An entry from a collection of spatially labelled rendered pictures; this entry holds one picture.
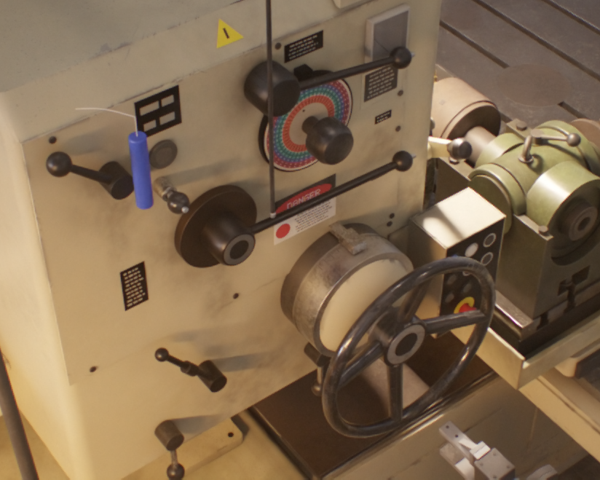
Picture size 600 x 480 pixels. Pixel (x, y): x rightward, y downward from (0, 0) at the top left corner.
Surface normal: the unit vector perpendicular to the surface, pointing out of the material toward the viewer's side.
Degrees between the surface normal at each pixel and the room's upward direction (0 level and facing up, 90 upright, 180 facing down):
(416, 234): 90
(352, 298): 67
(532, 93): 0
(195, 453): 0
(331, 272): 32
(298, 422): 0
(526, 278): 90
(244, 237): 90
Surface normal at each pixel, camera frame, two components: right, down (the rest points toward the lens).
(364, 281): 0.47, 0.13
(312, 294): -0.68, -0.06
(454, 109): -0.33, -0.51
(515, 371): -0.81, 0.40
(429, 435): 0.59, 0.55
